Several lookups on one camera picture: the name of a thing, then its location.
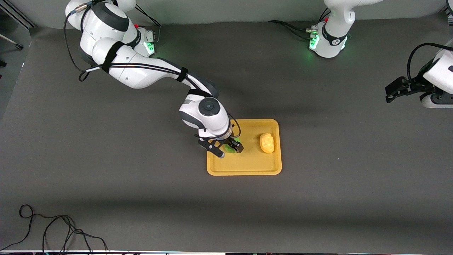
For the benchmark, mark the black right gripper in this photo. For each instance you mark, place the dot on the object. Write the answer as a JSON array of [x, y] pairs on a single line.
[[227, 141]]

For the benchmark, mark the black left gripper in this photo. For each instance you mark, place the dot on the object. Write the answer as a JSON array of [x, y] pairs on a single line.
[[414, 85]]

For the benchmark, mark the green apple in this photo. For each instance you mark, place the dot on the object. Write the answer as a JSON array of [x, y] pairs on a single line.
[[230, 149]]

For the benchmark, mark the yellow potato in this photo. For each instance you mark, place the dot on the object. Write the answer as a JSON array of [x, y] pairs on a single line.
[[267, 143]]

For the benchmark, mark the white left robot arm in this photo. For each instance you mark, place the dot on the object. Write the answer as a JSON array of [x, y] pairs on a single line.
[[332, 21]]

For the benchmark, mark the yellow rectangular plastic tray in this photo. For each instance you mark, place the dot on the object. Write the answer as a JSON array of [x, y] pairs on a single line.
[[247, 163]]

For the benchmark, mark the grey metal frame bar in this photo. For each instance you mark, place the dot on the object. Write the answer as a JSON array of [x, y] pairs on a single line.
[[16, 15]]

